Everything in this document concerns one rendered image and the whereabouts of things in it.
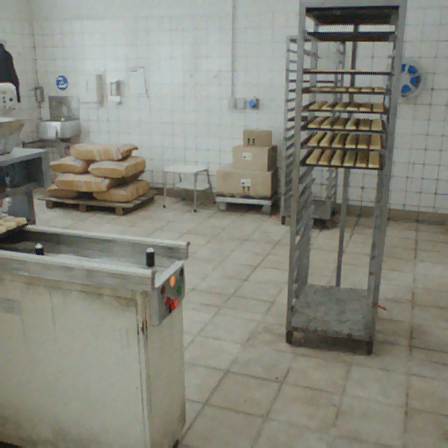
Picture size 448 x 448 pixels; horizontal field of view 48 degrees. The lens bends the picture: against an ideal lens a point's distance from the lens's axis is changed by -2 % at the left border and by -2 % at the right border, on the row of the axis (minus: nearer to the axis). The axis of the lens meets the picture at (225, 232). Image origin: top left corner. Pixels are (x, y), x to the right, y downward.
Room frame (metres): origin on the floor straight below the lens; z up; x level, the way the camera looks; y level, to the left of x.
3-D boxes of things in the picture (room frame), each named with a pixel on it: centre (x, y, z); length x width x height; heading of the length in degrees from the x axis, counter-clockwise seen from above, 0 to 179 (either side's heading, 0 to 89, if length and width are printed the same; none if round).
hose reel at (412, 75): (5.23, -1.74, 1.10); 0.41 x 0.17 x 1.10; 70
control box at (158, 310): (1.63, 0.20, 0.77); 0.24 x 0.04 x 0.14; 163
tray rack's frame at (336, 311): (2.81, -0.65, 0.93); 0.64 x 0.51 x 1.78; 164
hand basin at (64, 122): (6.53, 2.06, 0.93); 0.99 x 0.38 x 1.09; 70
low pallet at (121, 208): (5.85, 1.46, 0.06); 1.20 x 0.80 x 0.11; 72
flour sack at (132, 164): (5.74, 1.20, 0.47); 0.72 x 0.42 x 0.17; 165
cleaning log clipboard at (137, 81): (6.35, 1.06, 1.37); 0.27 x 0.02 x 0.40; 70
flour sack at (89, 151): (5.85, 1.41, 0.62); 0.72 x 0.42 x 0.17; 76
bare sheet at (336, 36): (2.81, -0.65, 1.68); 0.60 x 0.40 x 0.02; 164
